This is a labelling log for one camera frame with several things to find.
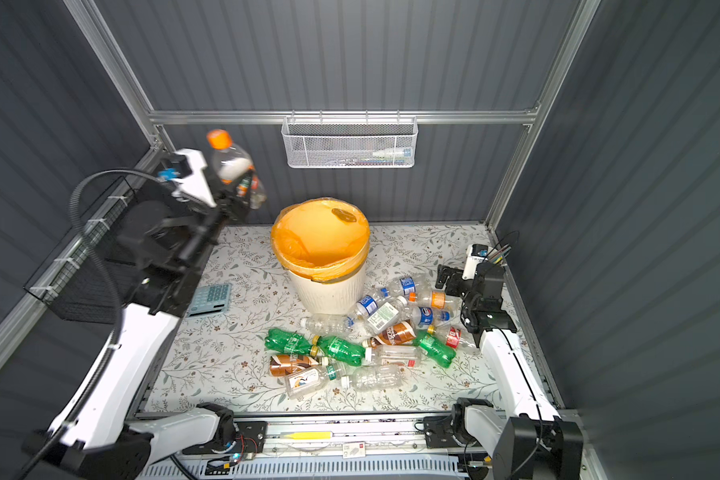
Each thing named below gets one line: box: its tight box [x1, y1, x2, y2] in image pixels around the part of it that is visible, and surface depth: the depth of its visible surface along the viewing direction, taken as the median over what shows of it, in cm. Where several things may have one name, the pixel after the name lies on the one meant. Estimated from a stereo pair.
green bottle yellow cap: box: [412, 325, 457, 368], surface depth 86 cm
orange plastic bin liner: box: [271, 198, 370, 281], surface depth 88 cm
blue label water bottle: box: [356, 287, 390, 316], surface depth 95 cm
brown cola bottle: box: [362, 321, 417, 348], surface depth 85 cm
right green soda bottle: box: [310, 335, 366, 366], surface depth 86 cm
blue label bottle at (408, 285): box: [388, 276, 430, 297], surface depth 100 cm
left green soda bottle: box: [264, 328, 320, 356], surface depth 88 cm
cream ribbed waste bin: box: [288, 262, 367, 315], surface depth 84 cm
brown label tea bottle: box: [269, 354, 319, 377], surface depth 82 cm
